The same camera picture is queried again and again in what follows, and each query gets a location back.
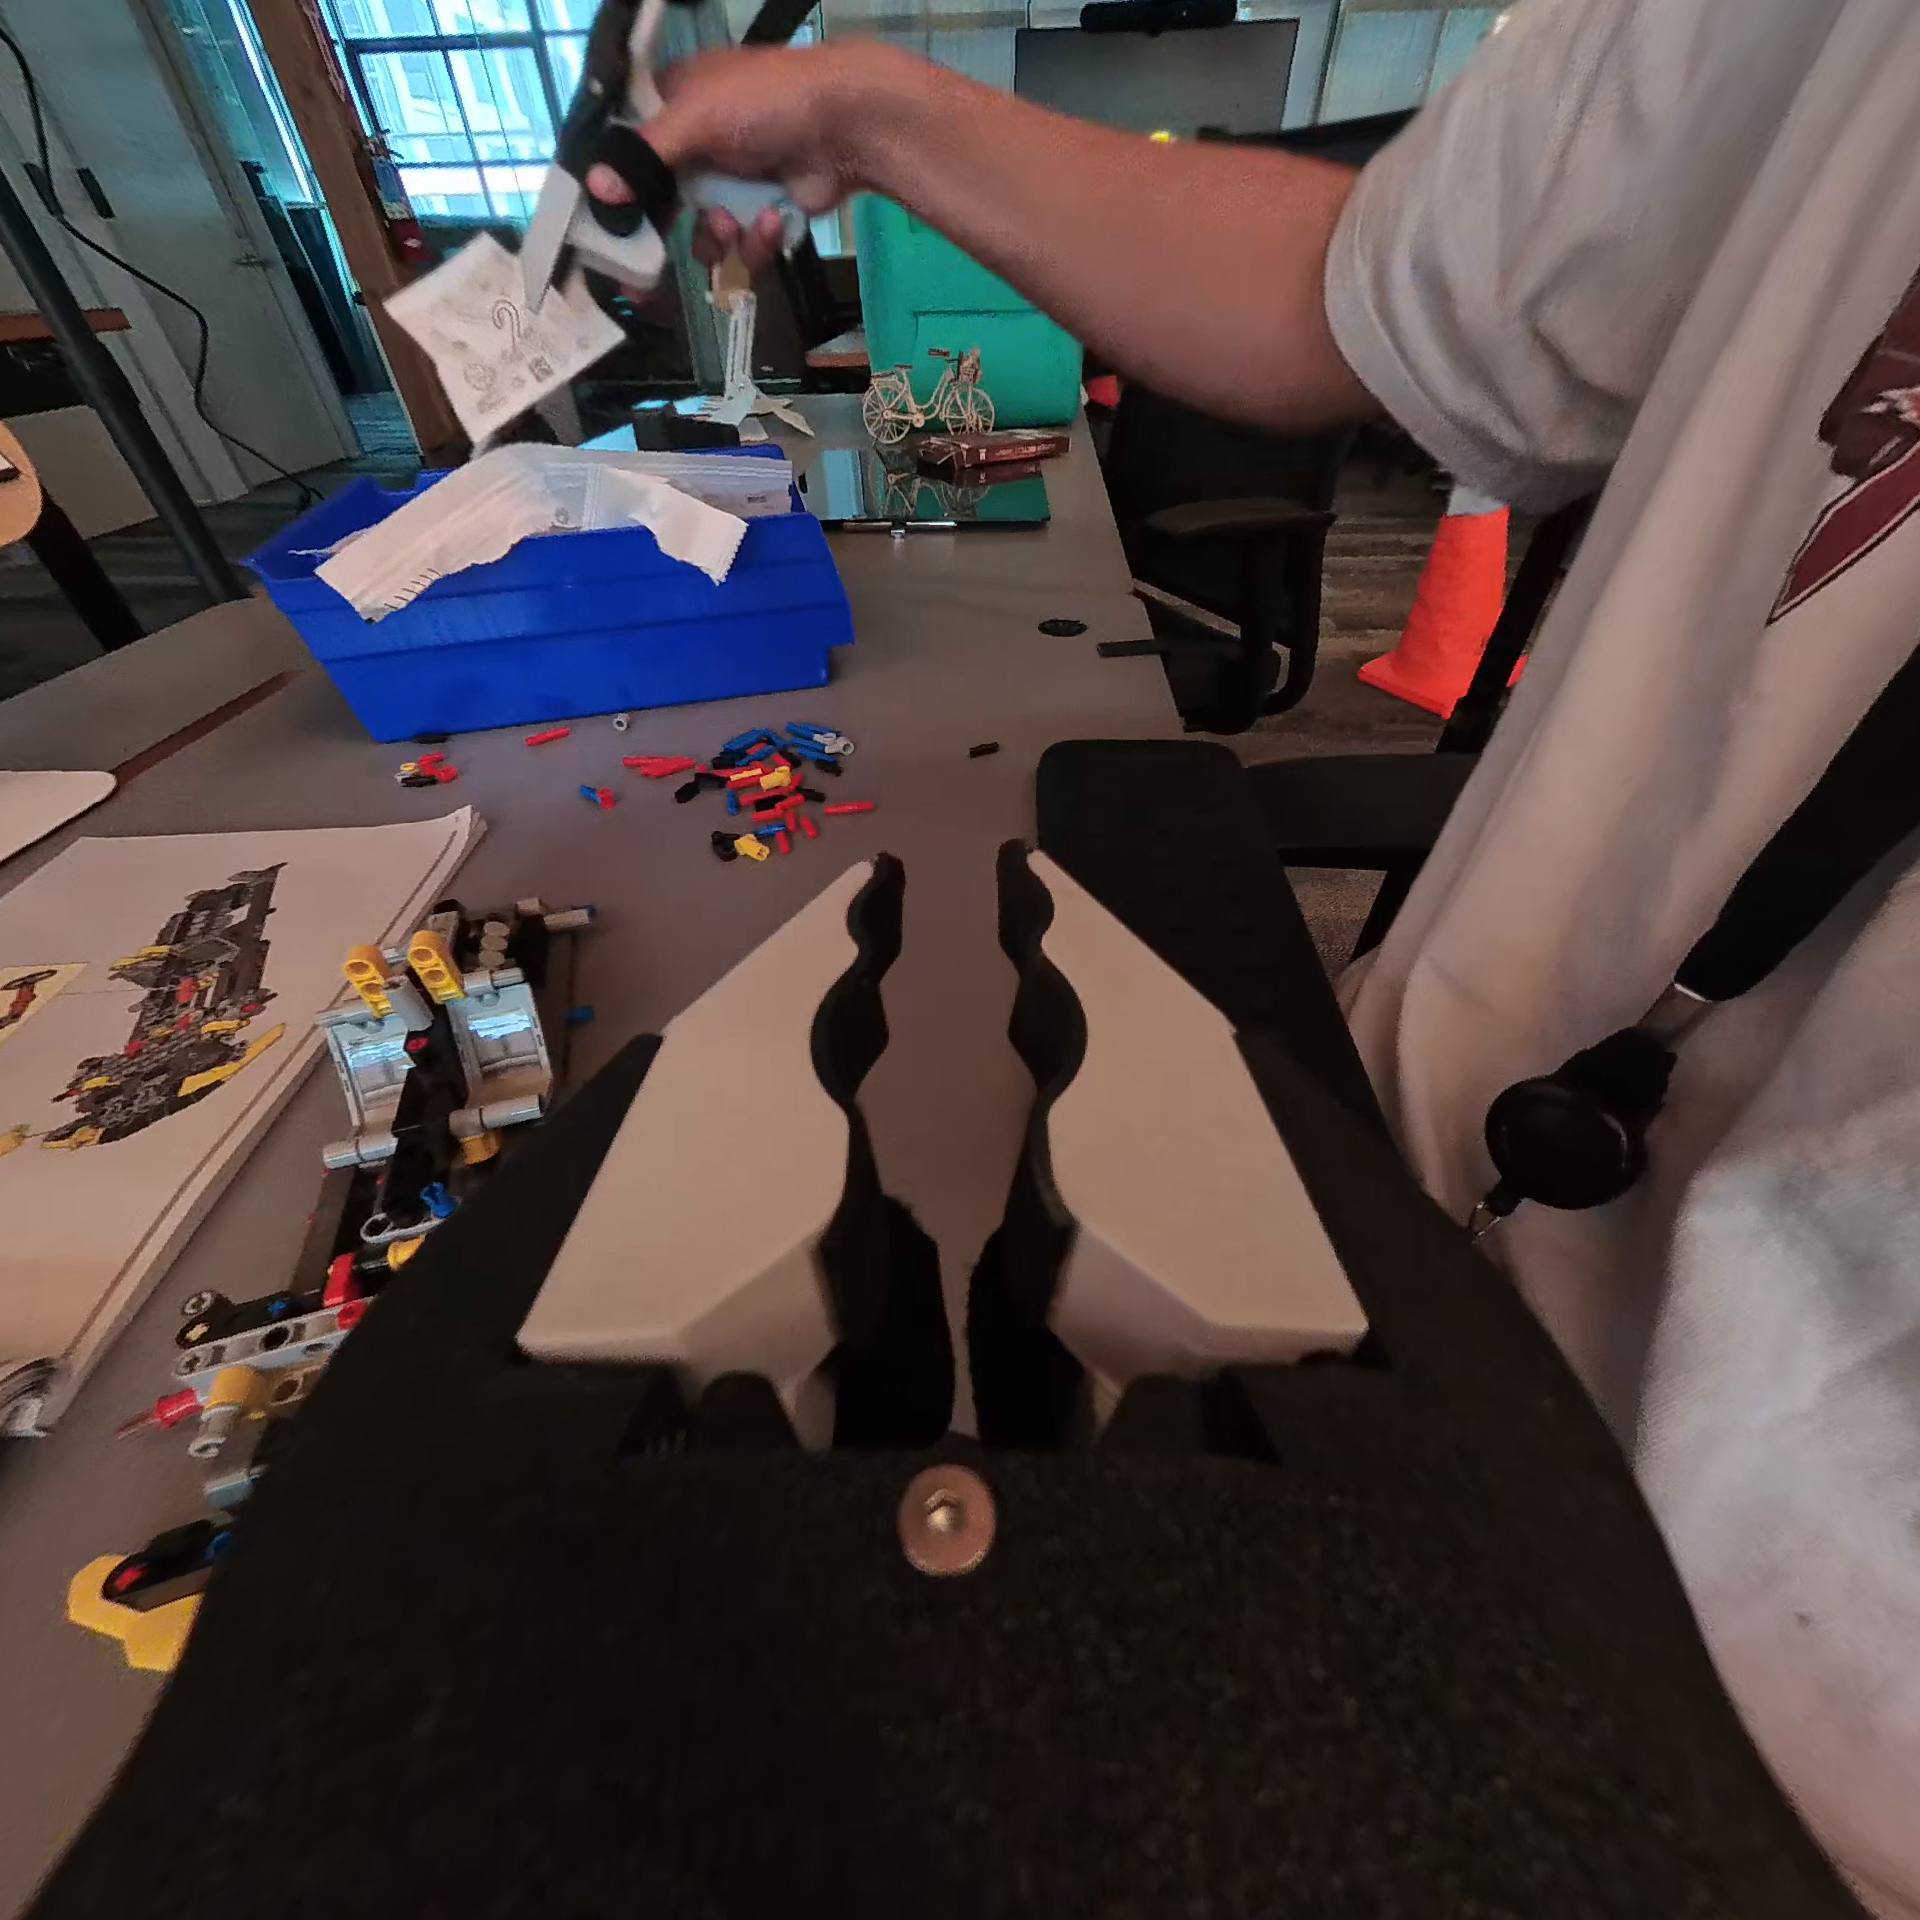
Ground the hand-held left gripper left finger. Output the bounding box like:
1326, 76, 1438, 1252
516, 857, 908, 1399

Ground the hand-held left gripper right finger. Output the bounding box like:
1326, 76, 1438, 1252
997, 842, 1372, 1375

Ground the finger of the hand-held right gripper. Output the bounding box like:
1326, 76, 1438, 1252
516, 154, 593, 320

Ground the numbered white paper bag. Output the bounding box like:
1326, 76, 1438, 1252
382, 232, 631, 450

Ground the blue plastic bin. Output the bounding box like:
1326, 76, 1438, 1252
244, 444, 859, 745

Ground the yellow black lego subassembly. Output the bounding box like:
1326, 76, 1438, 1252
66, 1513, 244, 1676

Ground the person's right forearm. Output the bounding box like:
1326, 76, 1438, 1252
840, 60, 1371, 440

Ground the lego car chassis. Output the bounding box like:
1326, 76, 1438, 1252
116, 896, 603, 1505

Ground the pile of red blue lego pins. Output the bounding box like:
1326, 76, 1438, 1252
393, 720, 882, 866

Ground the lego instruction booklet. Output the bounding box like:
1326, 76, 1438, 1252
0, 801, 493, 1437

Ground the person's right hand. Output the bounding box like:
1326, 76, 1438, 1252
642, 35, 921, 267

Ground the white folded stand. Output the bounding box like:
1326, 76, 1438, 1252
692, 246, 823, 441

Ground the crumpled white paper bag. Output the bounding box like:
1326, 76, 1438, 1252
306, 441, 798, 622

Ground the wooden bicycle model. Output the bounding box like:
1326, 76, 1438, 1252
862, 348, 1003, 450

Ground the black tablet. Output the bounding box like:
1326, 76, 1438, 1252
803, 441, 1055, 531

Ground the black metal pole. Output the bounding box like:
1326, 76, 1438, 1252
0, 163, 253, 606

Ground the black office chair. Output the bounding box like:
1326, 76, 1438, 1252
1102, 382, 1340, 738

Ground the orange traffic cone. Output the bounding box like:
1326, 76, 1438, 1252
1356, 501, 1526, 720

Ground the wooden document stand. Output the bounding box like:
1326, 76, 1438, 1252
0, 767, 121, 866

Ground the black badge reel with lanyard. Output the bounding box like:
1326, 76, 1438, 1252
1466, 703, 1920, 1243

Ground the wall mounted screen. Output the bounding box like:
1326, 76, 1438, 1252
1012, 13, 1302, 138

